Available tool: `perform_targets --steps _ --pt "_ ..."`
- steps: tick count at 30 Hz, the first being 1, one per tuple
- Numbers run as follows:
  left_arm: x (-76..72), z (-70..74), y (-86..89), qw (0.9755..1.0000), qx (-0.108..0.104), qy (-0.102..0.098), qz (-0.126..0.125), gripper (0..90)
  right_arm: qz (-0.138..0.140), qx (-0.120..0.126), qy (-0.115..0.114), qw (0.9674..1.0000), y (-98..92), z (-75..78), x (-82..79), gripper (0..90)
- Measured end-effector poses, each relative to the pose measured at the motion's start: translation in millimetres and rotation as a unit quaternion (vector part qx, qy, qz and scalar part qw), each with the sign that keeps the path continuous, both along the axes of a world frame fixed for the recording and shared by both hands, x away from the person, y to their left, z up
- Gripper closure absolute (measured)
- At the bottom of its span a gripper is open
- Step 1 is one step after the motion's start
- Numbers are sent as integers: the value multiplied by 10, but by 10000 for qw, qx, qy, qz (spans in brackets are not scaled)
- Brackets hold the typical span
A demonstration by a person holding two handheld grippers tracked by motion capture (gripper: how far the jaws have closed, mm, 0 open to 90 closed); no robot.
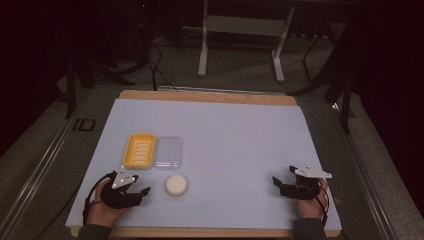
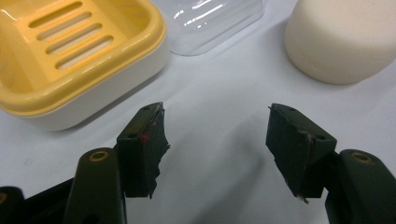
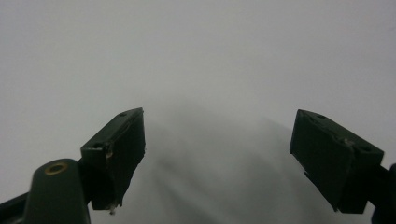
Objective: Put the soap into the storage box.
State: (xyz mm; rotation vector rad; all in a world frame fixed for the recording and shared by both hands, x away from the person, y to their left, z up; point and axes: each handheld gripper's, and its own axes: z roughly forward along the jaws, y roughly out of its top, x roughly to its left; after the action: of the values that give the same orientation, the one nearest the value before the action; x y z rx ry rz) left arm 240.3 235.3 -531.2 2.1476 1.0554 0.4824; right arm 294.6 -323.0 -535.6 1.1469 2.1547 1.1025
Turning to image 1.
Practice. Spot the clear plastic container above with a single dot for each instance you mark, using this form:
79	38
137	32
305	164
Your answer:
169	153

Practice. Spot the person's left hand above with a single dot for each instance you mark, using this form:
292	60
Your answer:
98	211

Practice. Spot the white metal stand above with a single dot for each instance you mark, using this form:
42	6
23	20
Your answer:
246	25

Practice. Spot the metal floor rail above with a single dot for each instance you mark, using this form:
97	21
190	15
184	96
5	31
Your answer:
36	173
363	173

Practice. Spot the yellow soap dish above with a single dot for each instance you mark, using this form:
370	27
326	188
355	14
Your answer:
139	150

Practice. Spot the wooden table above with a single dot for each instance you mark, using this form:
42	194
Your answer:
206	97

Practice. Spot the white table mat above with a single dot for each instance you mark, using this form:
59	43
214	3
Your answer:
233	150

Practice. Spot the black metal stand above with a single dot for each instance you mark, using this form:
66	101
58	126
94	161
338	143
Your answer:
83	70
336	83

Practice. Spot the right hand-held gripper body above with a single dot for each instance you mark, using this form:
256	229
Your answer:
300	191

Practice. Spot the person's right hand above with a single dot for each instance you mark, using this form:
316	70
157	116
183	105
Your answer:
310	208

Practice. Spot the round white soap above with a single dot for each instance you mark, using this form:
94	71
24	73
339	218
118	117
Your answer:
176	185

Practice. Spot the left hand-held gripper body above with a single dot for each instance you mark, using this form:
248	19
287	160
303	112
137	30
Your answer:
116	198

